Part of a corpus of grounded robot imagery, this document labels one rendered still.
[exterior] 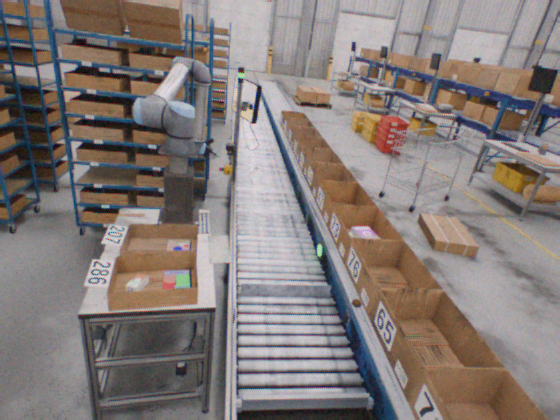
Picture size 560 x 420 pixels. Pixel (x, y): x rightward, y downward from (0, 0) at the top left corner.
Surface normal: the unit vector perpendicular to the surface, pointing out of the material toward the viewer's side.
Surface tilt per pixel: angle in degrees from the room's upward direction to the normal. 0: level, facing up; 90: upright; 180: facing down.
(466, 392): 89
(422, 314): 90
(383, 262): 89
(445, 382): 90
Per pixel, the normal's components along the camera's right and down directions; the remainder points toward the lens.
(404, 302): 0.11, 0.44
